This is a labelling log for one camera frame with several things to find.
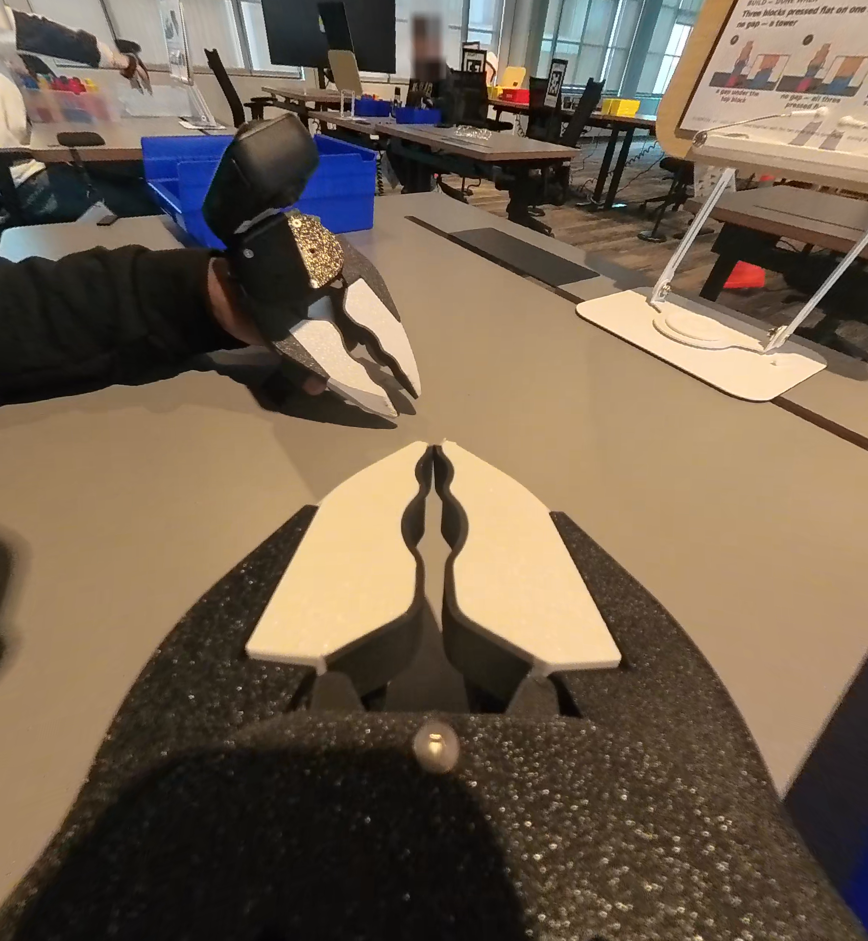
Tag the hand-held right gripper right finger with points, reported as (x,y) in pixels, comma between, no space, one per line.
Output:
(522,573)

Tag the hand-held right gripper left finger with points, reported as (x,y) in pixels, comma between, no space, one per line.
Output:
(346,573)

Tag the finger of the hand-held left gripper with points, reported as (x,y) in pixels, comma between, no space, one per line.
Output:
(379,323)
(331,353)

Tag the blue plastic bin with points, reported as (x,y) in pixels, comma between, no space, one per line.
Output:
(418,115)
(338,184)
(373,108)

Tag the person's left forearm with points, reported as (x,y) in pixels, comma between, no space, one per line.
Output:
(74,316)

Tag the clear box of blocks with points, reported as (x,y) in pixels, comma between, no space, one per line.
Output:
(66,99)

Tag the person's left hand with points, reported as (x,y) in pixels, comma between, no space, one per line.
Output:
(232,301)

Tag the black desk panel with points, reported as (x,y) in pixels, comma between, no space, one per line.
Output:
(522,254)

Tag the background desk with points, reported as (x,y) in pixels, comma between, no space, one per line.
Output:
(147,136)
(478,143)
(625,121)
(294,94)
(809,217)

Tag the black office chair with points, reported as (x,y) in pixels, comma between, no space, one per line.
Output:
(224,88)
(577,110)

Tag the grey stand board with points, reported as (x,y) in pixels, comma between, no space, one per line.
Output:
(344,72)

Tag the red plastic bin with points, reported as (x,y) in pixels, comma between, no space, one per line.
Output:
(513,95)

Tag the printed marker tag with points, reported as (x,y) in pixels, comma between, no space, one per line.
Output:
(474,62)
(557,81)

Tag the yellow plastic bin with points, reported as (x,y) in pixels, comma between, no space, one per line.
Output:
(513,77)
(620,108)

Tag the near blue bin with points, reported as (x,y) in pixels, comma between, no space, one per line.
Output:
(860,809)

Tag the instruction sheet board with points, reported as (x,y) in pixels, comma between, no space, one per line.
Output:
(794,73)

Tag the black wall monitor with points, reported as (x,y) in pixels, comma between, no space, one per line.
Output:
(294,33)

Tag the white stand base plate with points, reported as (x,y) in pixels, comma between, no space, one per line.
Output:
(625,316)

